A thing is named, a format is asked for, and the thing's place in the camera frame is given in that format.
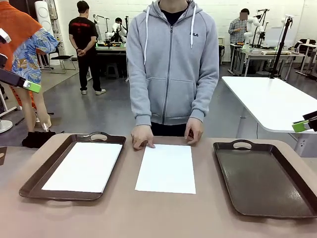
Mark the black stool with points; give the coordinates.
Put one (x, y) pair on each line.
(112, 70)

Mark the man in black t-shirt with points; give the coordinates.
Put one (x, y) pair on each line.
(83, 37)

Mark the dark background work table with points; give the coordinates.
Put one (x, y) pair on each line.
(110, 50)

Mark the person's left hand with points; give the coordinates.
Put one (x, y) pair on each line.
(194, 131)

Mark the person's right hand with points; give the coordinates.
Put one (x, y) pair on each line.
(142, 136)

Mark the person in plaid shirt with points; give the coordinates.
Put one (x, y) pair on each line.
(237, 32)

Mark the white table with legs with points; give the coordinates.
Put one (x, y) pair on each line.
(267, 101)

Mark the black folding chair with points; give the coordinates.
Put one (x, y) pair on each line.
(62, 58)

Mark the black camera stand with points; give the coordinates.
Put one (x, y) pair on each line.
(262, 24)

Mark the dark brown flat object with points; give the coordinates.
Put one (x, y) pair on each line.
(3, 156)

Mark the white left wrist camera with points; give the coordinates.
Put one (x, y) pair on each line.
(4, 36)

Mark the grey sleeved left forearm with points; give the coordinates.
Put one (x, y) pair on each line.
(204, 99)

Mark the grey sleeved right forearm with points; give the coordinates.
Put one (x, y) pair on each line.
(141, 104)

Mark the person in grey hoodie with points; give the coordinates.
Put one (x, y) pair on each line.
(173, 74)

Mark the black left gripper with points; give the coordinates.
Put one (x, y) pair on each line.
(3, 61)

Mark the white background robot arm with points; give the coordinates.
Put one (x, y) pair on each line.
(252, 27)

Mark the white small desk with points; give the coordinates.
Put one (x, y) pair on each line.
(308, 44)

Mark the black tripod pole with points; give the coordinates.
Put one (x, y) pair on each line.
(281, 47)

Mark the brown plastic tray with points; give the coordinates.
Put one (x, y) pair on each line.
(32, 188)
(262, 178)

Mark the white round stand base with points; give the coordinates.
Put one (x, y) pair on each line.
(5, 126)

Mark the beige box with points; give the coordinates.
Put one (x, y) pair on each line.
(220, 41)

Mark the black bag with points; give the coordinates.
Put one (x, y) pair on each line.
(37, 139)

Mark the white A4 paper stack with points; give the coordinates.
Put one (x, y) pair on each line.
(166, 168)
(81, 166)

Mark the grey background work table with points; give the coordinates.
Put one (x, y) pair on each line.
(267, 53)

